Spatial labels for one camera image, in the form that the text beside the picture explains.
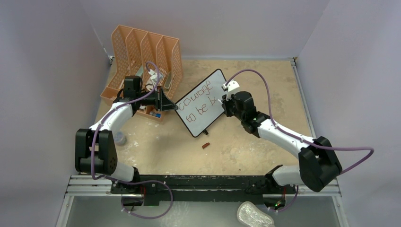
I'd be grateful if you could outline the brown marker cap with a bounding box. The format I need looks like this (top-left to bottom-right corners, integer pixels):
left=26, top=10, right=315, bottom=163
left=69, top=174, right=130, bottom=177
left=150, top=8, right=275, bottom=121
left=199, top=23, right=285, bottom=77
left=202, top=142, right=210, bottom=149

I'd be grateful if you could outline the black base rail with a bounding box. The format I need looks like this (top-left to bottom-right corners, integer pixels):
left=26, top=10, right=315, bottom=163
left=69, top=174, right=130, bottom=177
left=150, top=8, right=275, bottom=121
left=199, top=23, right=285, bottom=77
left=111, top=175, right=296, bottom=206

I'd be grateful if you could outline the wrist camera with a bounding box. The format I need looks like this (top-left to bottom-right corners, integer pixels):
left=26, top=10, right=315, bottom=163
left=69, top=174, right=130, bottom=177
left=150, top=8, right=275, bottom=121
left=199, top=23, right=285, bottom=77
left=145, top=70, right=158, bottom=90
left=222, top=80, right=240, bottom=99

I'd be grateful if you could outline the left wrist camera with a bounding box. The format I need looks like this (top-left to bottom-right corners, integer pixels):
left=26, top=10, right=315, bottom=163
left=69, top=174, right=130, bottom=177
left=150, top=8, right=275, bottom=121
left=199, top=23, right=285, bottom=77
left=145, top=70, right=158, bottom=90

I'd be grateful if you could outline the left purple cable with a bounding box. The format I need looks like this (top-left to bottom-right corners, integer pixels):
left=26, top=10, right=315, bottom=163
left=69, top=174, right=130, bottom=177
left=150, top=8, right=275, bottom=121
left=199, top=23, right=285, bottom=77
left=90, top=61, right=174, bottom=220

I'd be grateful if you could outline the clear plastic jar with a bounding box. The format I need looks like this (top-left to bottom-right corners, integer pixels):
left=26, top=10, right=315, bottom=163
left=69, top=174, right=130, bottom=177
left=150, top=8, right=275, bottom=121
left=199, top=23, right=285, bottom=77
left=113, top=131, right=127, bottom=146

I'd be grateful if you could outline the aluminium frame rail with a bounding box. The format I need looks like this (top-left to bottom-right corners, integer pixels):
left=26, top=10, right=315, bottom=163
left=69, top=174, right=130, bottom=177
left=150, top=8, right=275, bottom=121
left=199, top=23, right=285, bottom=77
left=324, top=179, right=341, bottom=196

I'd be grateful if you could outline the black framed whiteboard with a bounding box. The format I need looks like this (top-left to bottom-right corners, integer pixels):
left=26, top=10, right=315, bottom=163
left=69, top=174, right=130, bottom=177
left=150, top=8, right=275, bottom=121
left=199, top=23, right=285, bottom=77
left=175, top=69, right=227, bottom=138

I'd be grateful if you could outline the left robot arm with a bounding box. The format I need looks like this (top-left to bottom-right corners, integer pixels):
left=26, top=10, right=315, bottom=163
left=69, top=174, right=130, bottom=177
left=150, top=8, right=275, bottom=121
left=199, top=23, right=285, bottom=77
left=75, top=76, right=178, bottom=193

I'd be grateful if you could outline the peach plastic file organizer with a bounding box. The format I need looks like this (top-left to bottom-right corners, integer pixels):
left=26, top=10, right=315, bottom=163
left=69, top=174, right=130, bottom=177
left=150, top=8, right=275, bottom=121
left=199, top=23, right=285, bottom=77
left=101, top=25, right=183, bottom=106

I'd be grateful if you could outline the grey eraser block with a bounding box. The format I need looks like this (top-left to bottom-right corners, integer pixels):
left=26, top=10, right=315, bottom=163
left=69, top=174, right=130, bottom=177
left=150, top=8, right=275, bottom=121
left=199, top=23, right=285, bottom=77
left=135, top=66, right=144, bottom=77

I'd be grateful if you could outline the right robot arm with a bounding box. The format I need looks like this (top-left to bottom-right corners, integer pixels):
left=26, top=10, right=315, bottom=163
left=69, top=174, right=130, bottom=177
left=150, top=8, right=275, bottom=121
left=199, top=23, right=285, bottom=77
left=221, top=91, right=342, bottom=192

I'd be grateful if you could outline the grey rounded case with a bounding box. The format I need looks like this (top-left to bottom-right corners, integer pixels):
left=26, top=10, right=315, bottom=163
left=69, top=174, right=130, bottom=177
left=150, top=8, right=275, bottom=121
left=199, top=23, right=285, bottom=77
left=164, top=72, right=172, bottom=90

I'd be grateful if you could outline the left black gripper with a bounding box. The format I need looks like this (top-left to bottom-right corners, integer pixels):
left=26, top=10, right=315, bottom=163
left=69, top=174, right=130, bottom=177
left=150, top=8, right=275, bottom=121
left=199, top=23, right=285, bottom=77
left=136, top=87, right=178, bottom=112

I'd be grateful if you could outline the silver foil pouch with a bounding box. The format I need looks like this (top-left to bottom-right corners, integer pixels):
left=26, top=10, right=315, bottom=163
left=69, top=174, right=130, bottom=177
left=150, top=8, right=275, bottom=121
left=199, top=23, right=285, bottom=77
left=236, top=201, right=275, bottom=227

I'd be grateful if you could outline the purple cable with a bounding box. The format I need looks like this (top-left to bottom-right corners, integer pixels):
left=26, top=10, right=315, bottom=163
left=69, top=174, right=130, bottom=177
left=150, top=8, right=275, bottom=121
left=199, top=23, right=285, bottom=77
left=225, top=69, right=375, bottom=175
left=90, top=61, right=174, bottom=220

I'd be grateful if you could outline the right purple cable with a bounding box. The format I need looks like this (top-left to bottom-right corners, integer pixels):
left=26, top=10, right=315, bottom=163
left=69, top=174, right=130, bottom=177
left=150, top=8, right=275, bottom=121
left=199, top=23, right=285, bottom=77
left=225, top=69, right=375, bottom=175

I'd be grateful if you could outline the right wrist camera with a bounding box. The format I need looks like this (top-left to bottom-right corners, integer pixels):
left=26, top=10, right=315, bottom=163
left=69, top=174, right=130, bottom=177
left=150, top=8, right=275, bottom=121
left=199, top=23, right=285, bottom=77
left=222, top=80, right=240, bottom=99

